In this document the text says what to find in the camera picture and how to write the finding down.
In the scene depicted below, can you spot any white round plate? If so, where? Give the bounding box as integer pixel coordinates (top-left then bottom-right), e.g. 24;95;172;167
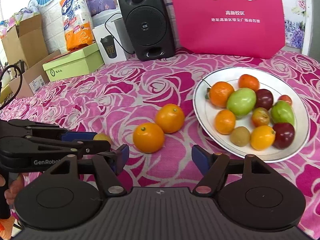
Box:
192;66;311;164

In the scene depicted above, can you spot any pink rose tablecloth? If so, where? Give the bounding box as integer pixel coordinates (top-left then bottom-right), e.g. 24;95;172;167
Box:
1;49;319;239

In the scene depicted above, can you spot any green apple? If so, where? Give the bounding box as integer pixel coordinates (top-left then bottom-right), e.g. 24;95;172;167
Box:
226;88;257;119

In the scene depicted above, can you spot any brown cardboard box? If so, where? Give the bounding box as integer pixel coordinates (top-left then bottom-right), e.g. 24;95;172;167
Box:
2;14;48;67

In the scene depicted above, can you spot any small yellow lemon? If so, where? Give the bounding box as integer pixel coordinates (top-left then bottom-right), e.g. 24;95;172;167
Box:
93;133;113;145

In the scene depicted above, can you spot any person's left hand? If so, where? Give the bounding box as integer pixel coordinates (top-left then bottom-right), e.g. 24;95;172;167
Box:
4;173;29;205

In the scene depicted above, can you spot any large dark red plum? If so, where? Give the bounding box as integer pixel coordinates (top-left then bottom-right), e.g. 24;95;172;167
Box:
273;122;295;150

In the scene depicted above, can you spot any small dark red plum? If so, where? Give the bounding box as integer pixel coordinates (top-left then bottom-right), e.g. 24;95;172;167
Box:
255;89;273;111

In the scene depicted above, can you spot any green mango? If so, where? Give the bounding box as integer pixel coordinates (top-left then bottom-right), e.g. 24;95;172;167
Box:
271;100;295;126

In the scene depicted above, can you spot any small yellow orange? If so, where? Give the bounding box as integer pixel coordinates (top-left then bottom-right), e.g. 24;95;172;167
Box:
250;125;276;151

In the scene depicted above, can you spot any reddish tangerine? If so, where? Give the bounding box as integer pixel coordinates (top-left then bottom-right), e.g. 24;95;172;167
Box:
238;74;260;91

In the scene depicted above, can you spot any pink tote bag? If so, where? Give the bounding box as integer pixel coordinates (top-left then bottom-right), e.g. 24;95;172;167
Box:
172;0;285;59

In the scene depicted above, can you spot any round orange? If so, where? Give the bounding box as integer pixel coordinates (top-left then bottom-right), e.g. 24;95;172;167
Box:
155;103;185;134

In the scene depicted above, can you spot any black speaker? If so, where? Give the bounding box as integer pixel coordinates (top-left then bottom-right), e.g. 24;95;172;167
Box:
118;0;176;61

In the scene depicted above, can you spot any white coffee cup box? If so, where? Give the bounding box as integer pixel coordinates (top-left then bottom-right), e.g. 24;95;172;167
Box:
93;18;134;65

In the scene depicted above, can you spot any red green tomato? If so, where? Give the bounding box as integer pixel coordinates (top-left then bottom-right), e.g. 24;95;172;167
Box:
251;107;270;127

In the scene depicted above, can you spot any orange paper cup pack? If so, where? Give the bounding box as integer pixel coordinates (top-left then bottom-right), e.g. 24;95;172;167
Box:
60;0;94;51

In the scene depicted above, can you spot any small red fruit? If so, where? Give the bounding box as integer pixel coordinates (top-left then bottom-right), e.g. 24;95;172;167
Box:
278;95;292;106

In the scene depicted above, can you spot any flat cardboard package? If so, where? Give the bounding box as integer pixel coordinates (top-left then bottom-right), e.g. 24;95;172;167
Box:
15;49;61;99

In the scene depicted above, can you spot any brown kiwi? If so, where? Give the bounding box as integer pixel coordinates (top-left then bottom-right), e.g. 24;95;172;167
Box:
229;126;251;147

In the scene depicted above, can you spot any green shoe box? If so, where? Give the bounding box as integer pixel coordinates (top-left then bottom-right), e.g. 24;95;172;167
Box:
43;43;104;82

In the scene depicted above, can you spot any orange with green stem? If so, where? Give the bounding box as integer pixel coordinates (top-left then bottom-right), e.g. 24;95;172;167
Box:
133;122;165;154

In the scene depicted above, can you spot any black cable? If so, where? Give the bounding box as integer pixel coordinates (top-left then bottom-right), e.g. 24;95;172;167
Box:
104;12;136;55

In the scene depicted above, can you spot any tangerine with leaf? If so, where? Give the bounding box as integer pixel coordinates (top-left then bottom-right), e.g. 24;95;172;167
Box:
206;81;234;108

